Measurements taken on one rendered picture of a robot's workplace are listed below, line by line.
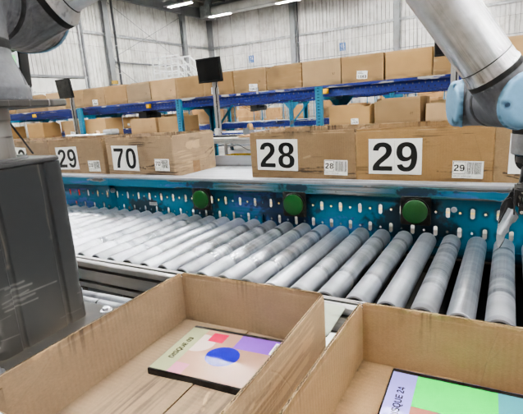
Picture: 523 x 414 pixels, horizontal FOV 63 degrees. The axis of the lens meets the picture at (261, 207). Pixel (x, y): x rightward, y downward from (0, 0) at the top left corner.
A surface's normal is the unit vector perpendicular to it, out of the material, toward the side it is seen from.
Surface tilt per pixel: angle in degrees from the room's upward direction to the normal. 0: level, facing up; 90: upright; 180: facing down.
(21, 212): 90
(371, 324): 90
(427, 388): 0
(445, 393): 0
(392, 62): 89
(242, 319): 88
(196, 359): 0
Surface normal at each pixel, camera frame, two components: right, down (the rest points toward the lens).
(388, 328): -0.47, 0.22
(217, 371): -0.07, -0.97
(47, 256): 0.89, 0.04
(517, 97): 0.01, 0.29
